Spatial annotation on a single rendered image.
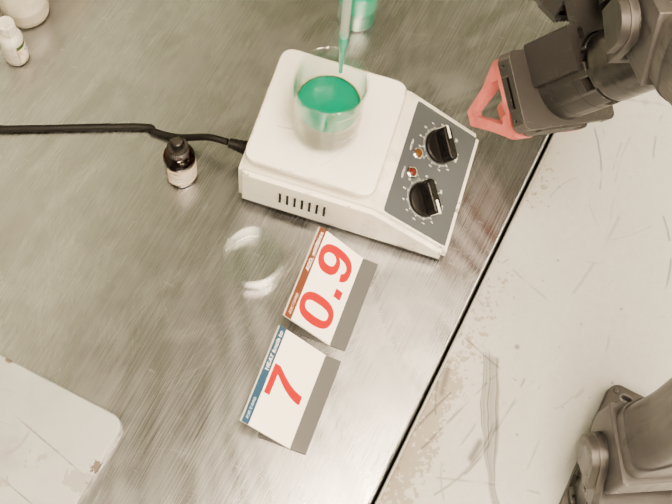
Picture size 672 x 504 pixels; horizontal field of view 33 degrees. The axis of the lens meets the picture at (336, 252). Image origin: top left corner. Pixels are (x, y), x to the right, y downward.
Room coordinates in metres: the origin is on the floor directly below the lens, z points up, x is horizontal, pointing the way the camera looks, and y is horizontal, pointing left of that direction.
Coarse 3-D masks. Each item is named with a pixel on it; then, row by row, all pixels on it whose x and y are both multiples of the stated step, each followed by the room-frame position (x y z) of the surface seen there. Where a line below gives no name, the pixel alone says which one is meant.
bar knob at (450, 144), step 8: (440, 128) 0.50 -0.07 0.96; (448, 128) 0.50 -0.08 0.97; (432, 136) 0.50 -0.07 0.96; (440, 136) 0.50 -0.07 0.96; (448, 136) 0.50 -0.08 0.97; (432, 144) 0.49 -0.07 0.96; (440, 144) 0.49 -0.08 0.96; (448, 144) 0.49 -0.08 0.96; (432, 152) 0.48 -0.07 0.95; (440, 152) 0.48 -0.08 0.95; (448, 152) 0.48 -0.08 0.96; (456, 152) 0.48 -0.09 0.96; (440, 160) 0.48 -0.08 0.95; (448, 160) 0.48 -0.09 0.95
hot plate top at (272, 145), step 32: (288, 64) 0.52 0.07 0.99; (288, 96) 0.49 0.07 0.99; (384, 96) 0.51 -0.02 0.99; (256, 128) 0.46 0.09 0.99; (288, 128) 0.46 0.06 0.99; (384, 128) 0.48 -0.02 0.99; (256, 160) 0.42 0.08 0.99; (288, 160) 0.43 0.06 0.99; (320, 160) 0.44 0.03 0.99; (352, 160) 0.44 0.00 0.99; (384, 160) 0.45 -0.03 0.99; (352, 192) 0.41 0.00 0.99
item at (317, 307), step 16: (320, 256) 0.37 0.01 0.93; (336, 256) 0.38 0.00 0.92; (352, 256) 0.38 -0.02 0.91; (320, 272) 0.36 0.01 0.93; (336, 272) 0.36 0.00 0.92; (352, 272) 0.37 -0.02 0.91; (304, 288) 0.34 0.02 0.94; (320, 288) 0.34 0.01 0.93; (336, 288) 0.35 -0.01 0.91; (304, 304) 0.32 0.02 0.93; (320, 304) 0.33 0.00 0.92; (336, 304) 0.33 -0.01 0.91; (304, 320) 0.31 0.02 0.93; (320, 320) 0.32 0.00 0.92
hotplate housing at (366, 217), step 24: (408, 96) 0.53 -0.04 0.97; (408, 120) 0.50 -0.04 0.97; (240, 144) 0.46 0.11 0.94; (240, 168) 0.42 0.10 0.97; (264, 168) 0.43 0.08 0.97; (384, 168) 0.45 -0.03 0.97; (240, 192) 0.42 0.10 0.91; (264, 192) 0.42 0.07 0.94; (288, 192) 0.41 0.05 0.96; (312, 192) 0.41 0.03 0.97; (336, 192) 0.42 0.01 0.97; (384, 192) 0.43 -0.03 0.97; (312, 216) 0.41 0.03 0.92; (336, 216) 0.41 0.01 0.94; (360, 216) 0.41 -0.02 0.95; (384, 216) 0.41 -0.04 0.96; (456, 216) 0.44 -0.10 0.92; (384, 240) 0.40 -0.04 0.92; (408, 240) 0.40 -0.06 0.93; (432, 240) 0.40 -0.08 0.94
